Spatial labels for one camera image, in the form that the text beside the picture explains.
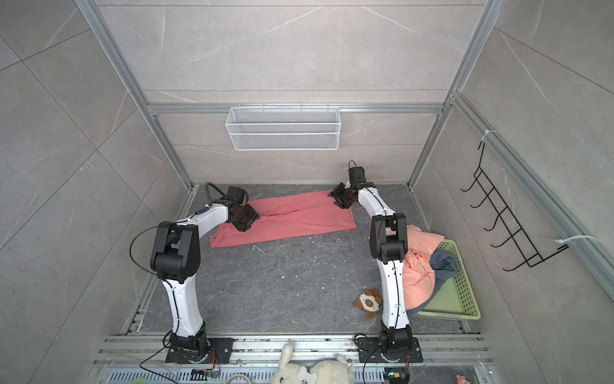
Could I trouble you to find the dark pink t-shirt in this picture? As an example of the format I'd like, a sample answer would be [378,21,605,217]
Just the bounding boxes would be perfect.
[210,191,357,248]

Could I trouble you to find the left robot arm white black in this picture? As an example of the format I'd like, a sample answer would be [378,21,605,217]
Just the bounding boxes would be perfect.
[150,182,260,363]

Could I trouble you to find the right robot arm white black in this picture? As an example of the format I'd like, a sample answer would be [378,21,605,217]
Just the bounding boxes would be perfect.
[329,161,413,361]

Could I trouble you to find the small brown plush toy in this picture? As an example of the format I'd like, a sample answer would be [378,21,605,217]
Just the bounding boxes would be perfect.
[354,288,383,318]

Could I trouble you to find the light salmon t-shirt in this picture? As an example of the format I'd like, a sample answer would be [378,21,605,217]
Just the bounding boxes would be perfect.
[399,225,445,312]

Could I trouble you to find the grey blue t-shirt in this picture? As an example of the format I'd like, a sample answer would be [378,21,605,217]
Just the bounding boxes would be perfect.
[403,249,458,317]

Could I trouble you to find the green plastic basket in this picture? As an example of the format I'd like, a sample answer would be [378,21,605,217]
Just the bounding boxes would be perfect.
[417,239,481,321]

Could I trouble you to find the white plush bunny toy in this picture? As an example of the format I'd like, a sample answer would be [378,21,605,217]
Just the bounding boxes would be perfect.
[271,343,355,384]

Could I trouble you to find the left black corrugated cable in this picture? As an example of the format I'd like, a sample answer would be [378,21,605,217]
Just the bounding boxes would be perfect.
[205,181,229,207]

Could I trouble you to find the white wire mesh basket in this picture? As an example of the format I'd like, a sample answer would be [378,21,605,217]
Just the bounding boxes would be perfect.
[225,107,342,151]

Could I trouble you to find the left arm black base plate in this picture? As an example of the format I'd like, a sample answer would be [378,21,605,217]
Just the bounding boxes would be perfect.
[165,338,234,364]

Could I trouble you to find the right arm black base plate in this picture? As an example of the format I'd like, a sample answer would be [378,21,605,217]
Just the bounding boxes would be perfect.
[353,334,424,364]

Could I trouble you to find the black wire hook rack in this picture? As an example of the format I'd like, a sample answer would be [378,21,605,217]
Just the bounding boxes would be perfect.
[460,142,570,272]

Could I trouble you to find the aluminium frame rails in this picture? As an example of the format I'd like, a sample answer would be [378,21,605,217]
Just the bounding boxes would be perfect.
[85,334,501,383]

